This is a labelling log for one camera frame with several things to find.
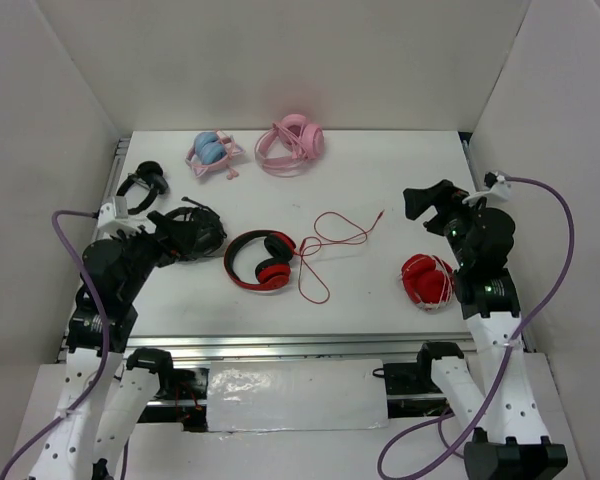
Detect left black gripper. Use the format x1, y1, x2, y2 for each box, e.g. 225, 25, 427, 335
113, 210, 202, 300

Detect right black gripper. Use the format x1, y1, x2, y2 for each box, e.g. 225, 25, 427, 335
403, 178, 492, 267

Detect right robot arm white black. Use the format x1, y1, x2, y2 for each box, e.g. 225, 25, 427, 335
403, 173, 568, 479

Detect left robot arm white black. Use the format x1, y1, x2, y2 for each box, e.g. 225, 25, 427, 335
29, 211, 200, 479

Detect small black headphones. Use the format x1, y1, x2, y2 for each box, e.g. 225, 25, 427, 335
116, 161, 169, 215

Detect pink blue cat headphones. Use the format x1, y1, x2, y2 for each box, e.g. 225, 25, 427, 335
185, 130, 245, 180

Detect black gaming headset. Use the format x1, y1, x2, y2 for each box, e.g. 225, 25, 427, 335
165, 196, 227, 258

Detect silver foil sheet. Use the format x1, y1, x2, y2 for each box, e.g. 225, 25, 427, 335
206, 359, 389, 432

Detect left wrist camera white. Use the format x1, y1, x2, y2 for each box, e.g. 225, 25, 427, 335
97, 196, 147, 237

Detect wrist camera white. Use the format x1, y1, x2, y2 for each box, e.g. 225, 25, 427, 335
462, 171, 512, 206
97, 196, 147, 237

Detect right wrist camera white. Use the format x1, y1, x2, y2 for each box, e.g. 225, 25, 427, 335
462, 171, 512, 206

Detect red headphones white cable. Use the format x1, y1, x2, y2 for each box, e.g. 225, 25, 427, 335
400, 252, 455, 312

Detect aluminium front rail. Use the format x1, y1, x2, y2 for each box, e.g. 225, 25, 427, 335
123, 333, 478, 365

